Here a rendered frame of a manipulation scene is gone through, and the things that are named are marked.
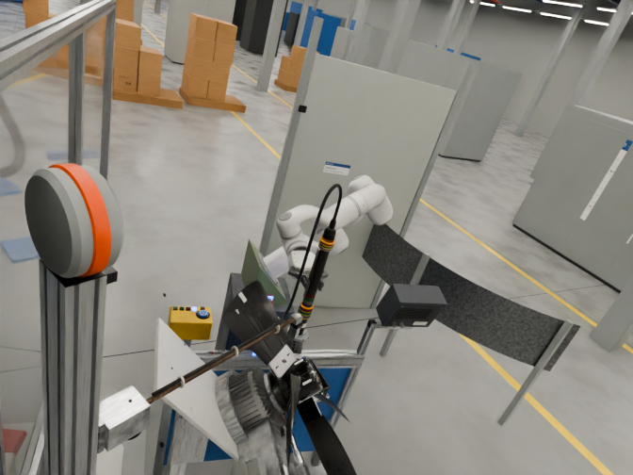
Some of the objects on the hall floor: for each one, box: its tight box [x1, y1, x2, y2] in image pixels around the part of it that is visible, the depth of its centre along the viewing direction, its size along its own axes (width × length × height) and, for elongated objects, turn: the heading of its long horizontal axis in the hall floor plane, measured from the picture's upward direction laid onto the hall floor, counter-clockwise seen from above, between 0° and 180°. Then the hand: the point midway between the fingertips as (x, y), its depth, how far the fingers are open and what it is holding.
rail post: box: [152, 401, 172, 475], centre depth 200 cm, size 4×4×78 cm
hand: (313, 283), depth 133 cm, fingers closed on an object, 4 cm apart
